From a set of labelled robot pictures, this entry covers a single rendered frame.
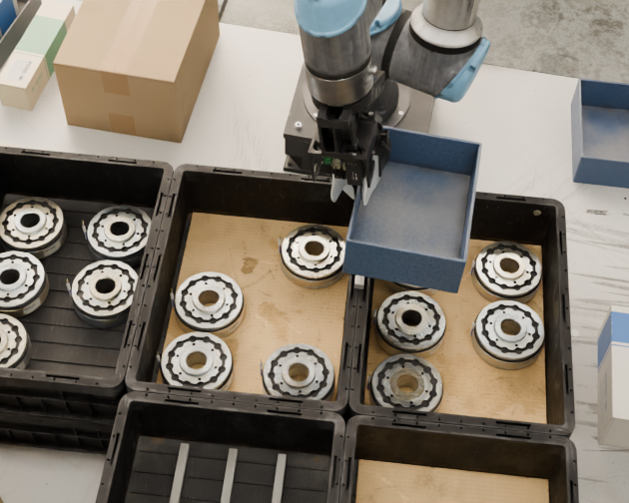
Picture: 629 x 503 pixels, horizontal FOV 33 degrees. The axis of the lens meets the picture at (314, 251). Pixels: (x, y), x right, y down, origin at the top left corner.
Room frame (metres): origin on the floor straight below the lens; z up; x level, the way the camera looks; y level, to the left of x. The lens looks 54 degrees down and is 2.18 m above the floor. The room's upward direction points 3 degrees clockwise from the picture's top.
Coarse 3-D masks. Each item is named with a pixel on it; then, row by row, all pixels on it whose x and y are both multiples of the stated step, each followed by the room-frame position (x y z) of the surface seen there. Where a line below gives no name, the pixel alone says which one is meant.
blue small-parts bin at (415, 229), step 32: (384, 128) 0.97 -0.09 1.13; (416, 160) 0.96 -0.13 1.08; (448, 160) 0.96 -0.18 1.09; (384, 192) 0.91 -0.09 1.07; (416, 192) 0.92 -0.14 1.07; (448, 192) 0.92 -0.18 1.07; (352, 224) 0.81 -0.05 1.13; (384, 224) 0.86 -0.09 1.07; (416, 224) 0.86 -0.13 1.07; (448, 224) 0.87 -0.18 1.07; (352, 256) 0.78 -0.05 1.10; (384, 256) 0.77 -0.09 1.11; (416, 256) 0.77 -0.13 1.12; (448, 256) 0.81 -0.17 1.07; (448, 288) 0.76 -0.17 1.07
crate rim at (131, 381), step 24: (192, 168) 1.06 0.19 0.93; (216, 168) 1.06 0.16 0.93; (168, 216) 0.97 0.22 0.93; (168, 240) 0.92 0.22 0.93; (144, 312) 0.79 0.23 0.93; (144, 336) 0.75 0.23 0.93; (144, 384) 0.68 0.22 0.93; (168, 384) 0.68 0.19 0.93; (312, 408) 0.65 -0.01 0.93; (336, 408) 0.66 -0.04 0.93
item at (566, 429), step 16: (480, 192) 1.04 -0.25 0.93; (560, 208) 1.01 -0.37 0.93; (560, 224) 0.98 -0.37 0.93; (560, 240) 0.96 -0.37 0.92; (560, 256) 0.92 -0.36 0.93; (560, 272) 0.89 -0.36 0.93; (368, 288) 0.85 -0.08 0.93; (560, 288) 0.86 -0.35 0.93; (560, 304) 0.84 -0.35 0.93; (560, 320) 0.81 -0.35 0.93; (560, 336) 0.78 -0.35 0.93; (352, 352) 0.75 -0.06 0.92; (560, 352) 0.76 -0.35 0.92; (352, 368) 0.72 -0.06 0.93; (352, 384) 0.69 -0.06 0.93; (352, 400) 0.67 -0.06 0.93; (352, 416) 0.65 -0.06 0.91; (384, 416) 0.65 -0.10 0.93; (400, 416) 0.65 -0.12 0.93; (416, 416) 0.65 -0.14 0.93; (432, 416) 0.65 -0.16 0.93; (448, 416) 0.65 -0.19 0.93; (464, 416) 0.65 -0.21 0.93; (544, 432) 0.63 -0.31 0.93; (560, 432) 0.64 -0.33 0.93
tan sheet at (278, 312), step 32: (192, 224) 1.03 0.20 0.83; (224, 224) 1.03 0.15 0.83; (256, 224) 1.03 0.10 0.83; (288, 224) 1.04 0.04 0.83; (192, 256) 0.96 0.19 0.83; (224, 256) 0.96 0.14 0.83; (256, 256) 0.97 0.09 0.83; (256, 288) 0.91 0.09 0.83; (288, 288) 0.91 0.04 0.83; (320, 288) 0.91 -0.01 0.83; (256, 320) 0.85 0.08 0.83; (288, 320) 0.85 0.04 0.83; (320, 320) 0.85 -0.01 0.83; (256, 352) 0.79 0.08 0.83; (256, 384) 0.74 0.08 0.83
